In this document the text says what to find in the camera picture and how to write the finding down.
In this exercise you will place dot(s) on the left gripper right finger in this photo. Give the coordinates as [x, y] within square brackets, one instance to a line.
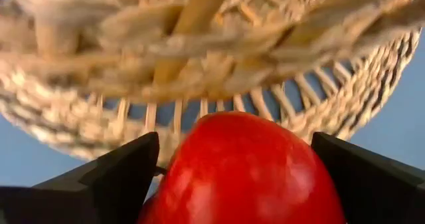
[382, 190]

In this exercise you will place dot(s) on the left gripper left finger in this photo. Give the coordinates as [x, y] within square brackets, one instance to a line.
[83, 194]

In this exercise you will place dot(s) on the red toy apple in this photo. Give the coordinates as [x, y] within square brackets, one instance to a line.
[242, 171]

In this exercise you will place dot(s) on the round woven placemat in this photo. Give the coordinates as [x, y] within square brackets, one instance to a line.
[66, 141]

